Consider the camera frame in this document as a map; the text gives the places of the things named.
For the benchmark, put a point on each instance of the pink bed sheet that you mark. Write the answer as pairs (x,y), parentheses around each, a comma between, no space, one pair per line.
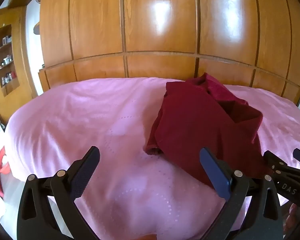
(90,120)

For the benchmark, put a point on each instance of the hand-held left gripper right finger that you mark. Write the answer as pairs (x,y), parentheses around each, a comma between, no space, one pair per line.
(213,172)

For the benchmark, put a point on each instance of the group of small shelf items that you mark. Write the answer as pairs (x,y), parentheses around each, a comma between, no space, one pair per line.
(7,60)

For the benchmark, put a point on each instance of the dark red garment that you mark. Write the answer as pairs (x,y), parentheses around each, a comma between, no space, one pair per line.
(197,125)

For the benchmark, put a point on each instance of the wooden shelf cabinet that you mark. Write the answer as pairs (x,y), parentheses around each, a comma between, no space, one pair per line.
(17,90)

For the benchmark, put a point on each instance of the wooden wardrobe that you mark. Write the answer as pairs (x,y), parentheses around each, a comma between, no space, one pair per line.
(165,62)

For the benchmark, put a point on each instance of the red bag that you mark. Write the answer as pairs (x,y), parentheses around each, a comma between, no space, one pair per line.
(0,167)

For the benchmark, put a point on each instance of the person's right hand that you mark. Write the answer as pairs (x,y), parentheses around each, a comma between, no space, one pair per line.
(291,217)

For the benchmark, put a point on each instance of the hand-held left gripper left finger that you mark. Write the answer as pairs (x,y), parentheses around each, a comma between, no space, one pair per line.
(86,165)

